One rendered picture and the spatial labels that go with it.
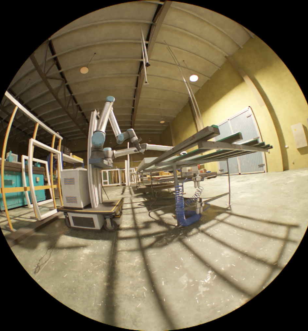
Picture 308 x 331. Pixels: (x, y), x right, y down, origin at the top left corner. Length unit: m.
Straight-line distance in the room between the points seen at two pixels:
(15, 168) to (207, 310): 4.00
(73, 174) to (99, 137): 0.61
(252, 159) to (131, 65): 10.16
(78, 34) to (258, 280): 9.30
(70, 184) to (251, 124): 7.91
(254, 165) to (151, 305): 7.15
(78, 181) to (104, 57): 8.08
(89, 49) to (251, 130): 11.09
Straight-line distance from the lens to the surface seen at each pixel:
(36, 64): 7.71
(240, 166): 7.65
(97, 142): 1.15
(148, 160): 1.39
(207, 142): 0.50
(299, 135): 6.73
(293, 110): 7.19
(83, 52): 8.72
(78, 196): 1.46
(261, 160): 7.04
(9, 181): 3.60
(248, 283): 0.85
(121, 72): 9.19
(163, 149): 1.77
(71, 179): 1.51
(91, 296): 0.85
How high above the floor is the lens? 0.70
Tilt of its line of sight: 5 degrees up
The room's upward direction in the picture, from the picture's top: 6 degrees counter-clockwise
